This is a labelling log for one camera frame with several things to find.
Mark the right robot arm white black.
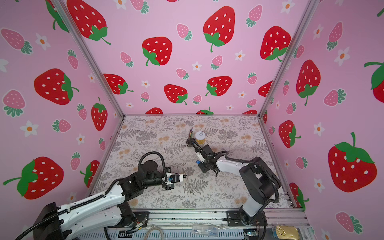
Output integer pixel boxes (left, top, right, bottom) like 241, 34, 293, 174
186, 138, 282, 226

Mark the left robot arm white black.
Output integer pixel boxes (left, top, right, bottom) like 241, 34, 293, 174
17, 152, 187, 240

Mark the colourful hex key set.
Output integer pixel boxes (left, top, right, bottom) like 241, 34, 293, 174
187, 128, 193, 143

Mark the yellow tin can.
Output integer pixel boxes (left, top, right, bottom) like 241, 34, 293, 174
195, 131, 206, 145

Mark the clear plastic box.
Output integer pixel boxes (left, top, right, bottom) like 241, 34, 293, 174
192, 224, 219, 238

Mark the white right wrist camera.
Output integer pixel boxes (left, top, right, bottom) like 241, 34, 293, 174
196, 152, 206, 163

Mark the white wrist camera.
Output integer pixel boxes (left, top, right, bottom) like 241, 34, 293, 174
167, 173, 184, 184
196, 152, 206, 163

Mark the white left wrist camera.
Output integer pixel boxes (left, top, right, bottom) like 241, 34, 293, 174
167, 173, 184, 184

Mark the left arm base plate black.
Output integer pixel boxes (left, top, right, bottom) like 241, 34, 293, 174
114, 212, 150, 228

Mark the grey looped cable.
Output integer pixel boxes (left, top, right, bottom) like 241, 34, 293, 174
143, 227, 166, 240

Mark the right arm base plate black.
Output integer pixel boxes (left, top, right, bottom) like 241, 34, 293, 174
223, 210, 268, 227

